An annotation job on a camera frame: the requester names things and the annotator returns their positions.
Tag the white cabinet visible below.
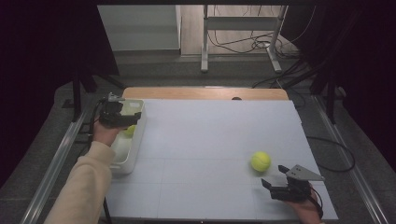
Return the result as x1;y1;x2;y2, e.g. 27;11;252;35
97;4;182;52

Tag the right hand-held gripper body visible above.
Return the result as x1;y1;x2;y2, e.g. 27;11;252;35
269;163;326;203

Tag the dark curtain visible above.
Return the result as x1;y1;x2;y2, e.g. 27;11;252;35
0;0;120;188
286;0;396;172

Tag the white board sheet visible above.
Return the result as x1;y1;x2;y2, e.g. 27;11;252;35
101;98;339;221

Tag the person's right hand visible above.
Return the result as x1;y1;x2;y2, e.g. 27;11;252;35
284;189;323;224

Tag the tangle of black cables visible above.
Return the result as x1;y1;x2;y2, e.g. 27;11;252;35
207;31;300;60

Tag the metal floor rail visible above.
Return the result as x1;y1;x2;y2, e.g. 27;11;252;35
20;110;88;224
312;94;390;224

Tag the white metal desk frame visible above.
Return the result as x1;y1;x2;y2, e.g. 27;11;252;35
200;4;289;74

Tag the black stand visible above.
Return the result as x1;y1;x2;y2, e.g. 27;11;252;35
62;62;127;123
281;46;344;125

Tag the person's left hand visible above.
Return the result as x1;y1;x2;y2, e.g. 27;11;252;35
92;119;124;147

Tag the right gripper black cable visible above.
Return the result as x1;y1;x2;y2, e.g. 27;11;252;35
309;186;324;218

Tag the black floor cable loop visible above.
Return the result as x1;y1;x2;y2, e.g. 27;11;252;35
306;135;357;173

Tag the white plastic bin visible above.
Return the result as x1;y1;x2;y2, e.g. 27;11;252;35
106;97;148;175

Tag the wooden table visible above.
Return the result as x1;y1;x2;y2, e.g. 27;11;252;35
121;87;290;101

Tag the yellow tennis ball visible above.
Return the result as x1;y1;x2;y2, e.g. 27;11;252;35
250;151;272;173
123;124;137;137

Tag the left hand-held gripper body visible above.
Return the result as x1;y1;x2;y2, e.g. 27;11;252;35
98;92;132;129

